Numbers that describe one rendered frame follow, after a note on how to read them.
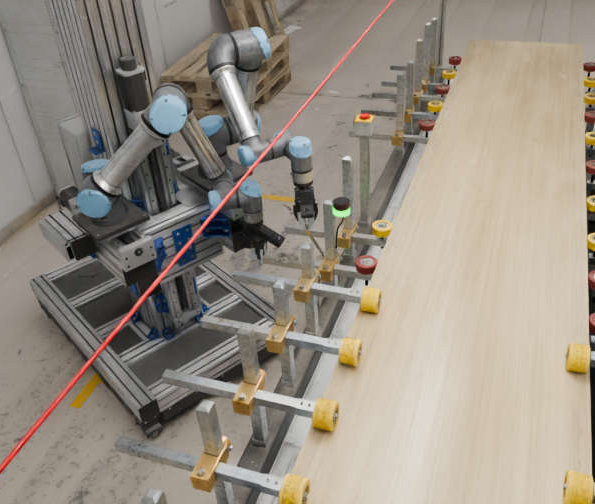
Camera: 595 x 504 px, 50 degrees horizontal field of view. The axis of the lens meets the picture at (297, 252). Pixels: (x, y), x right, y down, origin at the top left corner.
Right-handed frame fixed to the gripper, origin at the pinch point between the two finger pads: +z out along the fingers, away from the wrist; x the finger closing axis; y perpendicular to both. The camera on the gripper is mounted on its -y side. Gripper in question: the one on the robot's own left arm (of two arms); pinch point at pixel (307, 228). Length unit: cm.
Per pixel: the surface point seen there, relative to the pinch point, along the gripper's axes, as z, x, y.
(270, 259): 14.6, 15.2, 1.9
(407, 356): 8, -28, -59
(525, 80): 19, -131, 155
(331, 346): 2, -5, -59
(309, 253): -8.2, -0.3, -25.6
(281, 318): -1.9, 9.7, -48.9
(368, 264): 9.7, -21.3, -11.7
